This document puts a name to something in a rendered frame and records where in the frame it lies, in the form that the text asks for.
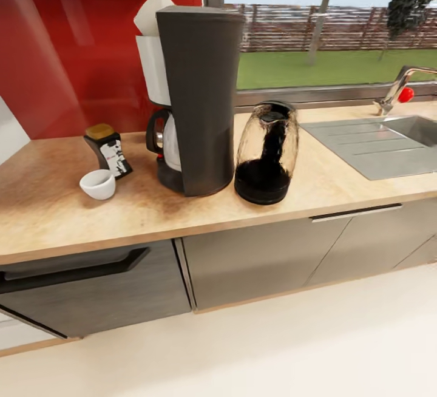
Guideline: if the paper coffee filter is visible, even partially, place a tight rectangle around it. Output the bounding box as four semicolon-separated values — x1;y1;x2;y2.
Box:
134;0;175;36

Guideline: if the coffee cup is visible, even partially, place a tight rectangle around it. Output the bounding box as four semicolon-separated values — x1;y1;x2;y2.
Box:
80;169;116;200

